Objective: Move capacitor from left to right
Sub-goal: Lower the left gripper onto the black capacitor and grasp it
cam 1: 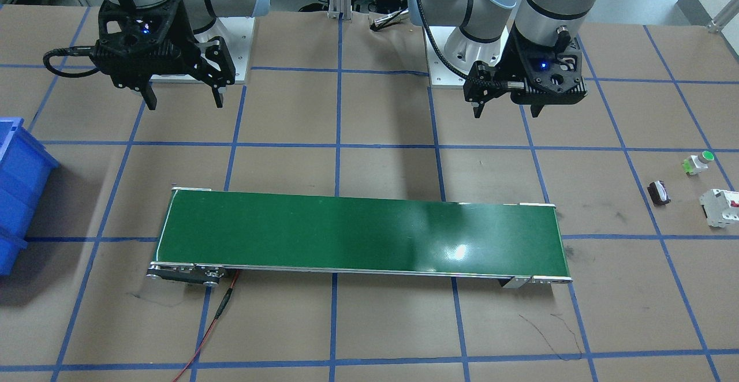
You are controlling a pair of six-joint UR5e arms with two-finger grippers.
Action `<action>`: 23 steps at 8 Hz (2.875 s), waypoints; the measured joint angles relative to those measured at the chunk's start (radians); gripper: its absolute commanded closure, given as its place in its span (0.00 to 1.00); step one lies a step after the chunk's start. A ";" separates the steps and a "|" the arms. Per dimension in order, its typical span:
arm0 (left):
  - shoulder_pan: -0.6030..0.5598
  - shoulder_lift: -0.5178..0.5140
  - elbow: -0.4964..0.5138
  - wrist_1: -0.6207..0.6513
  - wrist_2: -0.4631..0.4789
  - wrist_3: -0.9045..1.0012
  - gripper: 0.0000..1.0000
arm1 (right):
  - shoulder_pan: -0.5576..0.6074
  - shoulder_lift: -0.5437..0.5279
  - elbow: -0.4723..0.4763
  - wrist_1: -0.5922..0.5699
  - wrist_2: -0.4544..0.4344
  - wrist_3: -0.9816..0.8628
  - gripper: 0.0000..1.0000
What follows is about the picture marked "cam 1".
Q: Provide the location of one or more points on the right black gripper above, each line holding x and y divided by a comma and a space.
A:
193, 47

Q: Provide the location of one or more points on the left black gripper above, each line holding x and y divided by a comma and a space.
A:
501, 66

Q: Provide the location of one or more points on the black capacitor component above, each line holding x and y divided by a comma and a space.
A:
658, 193

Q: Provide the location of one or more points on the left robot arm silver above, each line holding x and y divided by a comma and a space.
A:
461, 32

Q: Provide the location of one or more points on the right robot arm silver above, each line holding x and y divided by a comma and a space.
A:
202, 14

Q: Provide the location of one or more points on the green conveyor belt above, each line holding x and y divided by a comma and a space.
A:
206, 232

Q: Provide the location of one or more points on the blue plastic bin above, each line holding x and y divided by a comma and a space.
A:
25, 166

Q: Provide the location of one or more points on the green push button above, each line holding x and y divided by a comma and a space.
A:
697, 163

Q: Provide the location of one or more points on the white circuit breaker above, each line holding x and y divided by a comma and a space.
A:
720, 207

